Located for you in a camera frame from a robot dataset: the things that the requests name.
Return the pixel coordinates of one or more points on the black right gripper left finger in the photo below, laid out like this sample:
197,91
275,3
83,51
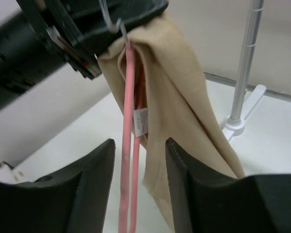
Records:
72,199

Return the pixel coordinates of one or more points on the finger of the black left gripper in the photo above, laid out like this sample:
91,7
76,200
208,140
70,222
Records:
91,30

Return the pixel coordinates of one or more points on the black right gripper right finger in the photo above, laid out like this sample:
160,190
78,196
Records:
207,201

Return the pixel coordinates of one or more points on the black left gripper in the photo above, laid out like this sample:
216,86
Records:
36,42

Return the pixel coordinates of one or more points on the white clothes rack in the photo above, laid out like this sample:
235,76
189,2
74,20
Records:
242,107

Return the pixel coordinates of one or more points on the beige t shirt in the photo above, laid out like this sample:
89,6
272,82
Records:
171,101

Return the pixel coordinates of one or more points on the pink wire hanger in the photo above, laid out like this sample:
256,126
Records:
127,218

